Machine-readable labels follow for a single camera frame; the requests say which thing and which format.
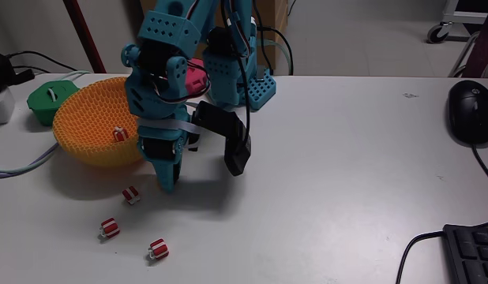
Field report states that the red white striped cube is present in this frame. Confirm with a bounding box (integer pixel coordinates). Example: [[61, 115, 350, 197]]
[[99, 217, 121, 239], [148, 237, 170, 260], [112, 126, 130, 143], [122, 185, 141, 205]]

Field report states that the yellow honeycomb basket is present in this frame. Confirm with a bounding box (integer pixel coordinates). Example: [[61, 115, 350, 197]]
[[52, 77, 147, 168]]

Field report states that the pink plastic printed part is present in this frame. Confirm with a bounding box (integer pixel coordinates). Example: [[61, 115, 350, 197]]
[[183, 58, 211, 98]]

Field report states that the green plastic printed part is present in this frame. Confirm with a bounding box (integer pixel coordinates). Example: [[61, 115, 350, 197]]
[[26, 80, 81, 127]]

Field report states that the red pole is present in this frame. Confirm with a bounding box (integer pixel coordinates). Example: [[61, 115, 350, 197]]
[[62, 0, 108, 75]]

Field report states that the black plug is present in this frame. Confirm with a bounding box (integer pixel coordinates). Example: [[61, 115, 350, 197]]
[[13, 67, 36, 86]]

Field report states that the wooden cabinet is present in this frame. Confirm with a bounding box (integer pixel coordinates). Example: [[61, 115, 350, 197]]
[[139, 0, 289, 77]]

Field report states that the black computer mouse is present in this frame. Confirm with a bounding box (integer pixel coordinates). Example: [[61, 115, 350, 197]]
[[447, 80, 488, 146]]

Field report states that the black keyboard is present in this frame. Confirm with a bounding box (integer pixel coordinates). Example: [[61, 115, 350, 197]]
[[442, 223, 488, 284]]

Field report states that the dark red furniture leg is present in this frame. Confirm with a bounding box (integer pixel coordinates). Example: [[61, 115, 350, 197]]
[[460, 7, 488, 79]]

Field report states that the white wheeled cart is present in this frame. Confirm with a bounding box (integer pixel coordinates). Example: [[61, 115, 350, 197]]
[[426, 0, 488, 45]]

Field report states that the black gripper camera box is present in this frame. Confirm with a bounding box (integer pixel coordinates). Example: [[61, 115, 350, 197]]
[[192, 100, 253, 178]]

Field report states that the black camera cable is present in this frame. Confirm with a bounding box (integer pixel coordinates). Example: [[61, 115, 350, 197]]
[[220, 0, 253, 137]]

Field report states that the purple cable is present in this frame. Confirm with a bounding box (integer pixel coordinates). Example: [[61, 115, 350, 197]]
[[0, 142, 60, 175]]

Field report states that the black adapter cable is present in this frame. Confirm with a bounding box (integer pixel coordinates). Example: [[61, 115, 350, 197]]
[[6, 50, 77, 73]]

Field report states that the pale green arm cable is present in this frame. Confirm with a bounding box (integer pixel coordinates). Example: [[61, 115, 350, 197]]
[[259, 38, 291, 77]]

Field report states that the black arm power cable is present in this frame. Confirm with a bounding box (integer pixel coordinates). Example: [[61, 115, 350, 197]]
[[252, 0, 295, 77]]

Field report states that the black keyboard cable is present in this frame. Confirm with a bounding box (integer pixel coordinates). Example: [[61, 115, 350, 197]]
[[395, 230, 446, 284]]

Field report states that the black mouse cable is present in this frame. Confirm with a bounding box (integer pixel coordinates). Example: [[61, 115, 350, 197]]
[[470, 142, 488, 192]]

